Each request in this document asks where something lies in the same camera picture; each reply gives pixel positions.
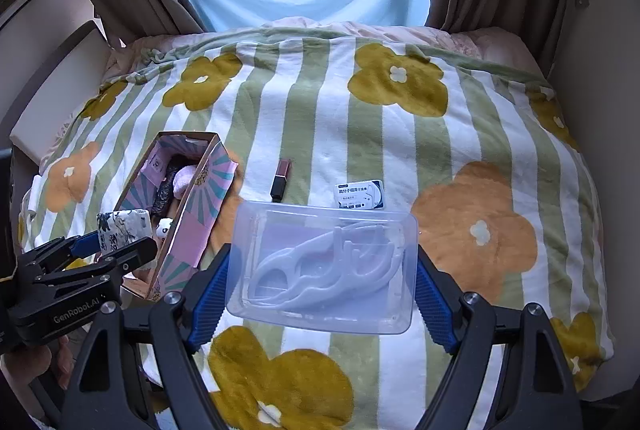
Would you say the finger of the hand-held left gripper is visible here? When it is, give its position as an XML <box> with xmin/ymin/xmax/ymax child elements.
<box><xmin>97</xmin><ymin>237</ymin><xmax>158</xmax><ymax>281</ymax></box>
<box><xmin>22</xmin><ymin>230</ymin><xmax>103</xmax><ymax>269</ymax></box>

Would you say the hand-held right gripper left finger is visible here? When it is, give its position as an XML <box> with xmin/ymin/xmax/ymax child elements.
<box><xmin>62</xmin><ymin>244</ymin><xmax>236</xmax><ymax>430</ymax></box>

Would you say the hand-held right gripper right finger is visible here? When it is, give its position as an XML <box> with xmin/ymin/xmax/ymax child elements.
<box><xmin>414</xmin><ymin>246</ymin><xmax>585</xmax><ymax>430</ymax></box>

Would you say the black-and-white printed tissue pack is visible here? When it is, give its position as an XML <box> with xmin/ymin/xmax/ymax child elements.
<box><xmin>96</xmin><ymin>207</ymin><xmax>153</xmax><ymax>258</ymax></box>

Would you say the white floss picks bundle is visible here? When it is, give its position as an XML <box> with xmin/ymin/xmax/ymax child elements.
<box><xmin>247</xmin><ymin>217</ymin><xmax>406</xmax><ymax>311</ymax></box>

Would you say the cardboard box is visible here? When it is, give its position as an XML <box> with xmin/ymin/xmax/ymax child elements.
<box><xmin>111</xmin><ymin>131</ymin><xmax>236</xmax><ymax>302</ymax></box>

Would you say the pink fluffy item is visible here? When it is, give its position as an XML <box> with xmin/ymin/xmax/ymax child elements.
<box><xmin>172</xmin><ymin>164</ymin><xmax>198</xmax><ymax>198</ymax></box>

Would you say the clear plastic container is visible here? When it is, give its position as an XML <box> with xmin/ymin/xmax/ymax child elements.
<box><xmin>226</xmin><ymin>199</ymin><xmax>420</xmax><ymax>336</ymax></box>

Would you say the person's left hand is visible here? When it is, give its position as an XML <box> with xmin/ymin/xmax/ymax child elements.
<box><xmin>0</xmin><ymin>335</ymin><xmax>76</xmax><ymax>411</ymax></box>

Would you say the white and blue floss pack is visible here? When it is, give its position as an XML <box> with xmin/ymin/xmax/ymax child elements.
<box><xmin>334</xmin><ymin>179</ymin><xmax>387</xmax><ymax>212</ymax></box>

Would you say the dark red lipstick tube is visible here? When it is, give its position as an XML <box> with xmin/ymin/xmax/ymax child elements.
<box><xmin>270</xmin><ymin>157</ymin><xmax>293</xmax><ymax>203</ymax></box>

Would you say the white padded headboard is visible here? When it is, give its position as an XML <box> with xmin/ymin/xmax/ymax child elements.
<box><xmin>0</xmin><ymin>20</ymin><xmax>111</xmax><ymax>166</ymax></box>

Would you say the striped floral blanket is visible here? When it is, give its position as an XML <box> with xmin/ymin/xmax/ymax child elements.
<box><xmin>17</xmin><ymin>27</ymin><xmax>616</xmax><ymax>430</ymax></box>

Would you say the pink quilt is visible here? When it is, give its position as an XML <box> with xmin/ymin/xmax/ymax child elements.
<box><xmin>107</xmin><ymin>17</ymin><xmax>551</xmax><ymax>76</ymax></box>

